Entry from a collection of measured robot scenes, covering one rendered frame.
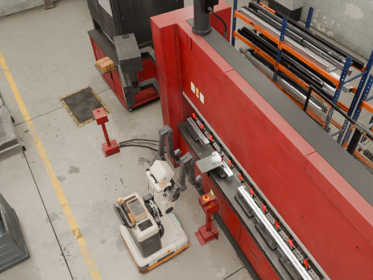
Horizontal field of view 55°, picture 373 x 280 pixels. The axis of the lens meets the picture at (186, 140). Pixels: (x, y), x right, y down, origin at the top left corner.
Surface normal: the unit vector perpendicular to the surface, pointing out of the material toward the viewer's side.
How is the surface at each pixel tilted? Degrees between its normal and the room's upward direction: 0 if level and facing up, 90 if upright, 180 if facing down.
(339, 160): 0
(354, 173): 0
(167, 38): 90
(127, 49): 0
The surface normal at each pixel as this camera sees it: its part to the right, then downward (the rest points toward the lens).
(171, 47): 0.45, 0.65
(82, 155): -0.04, -0.67
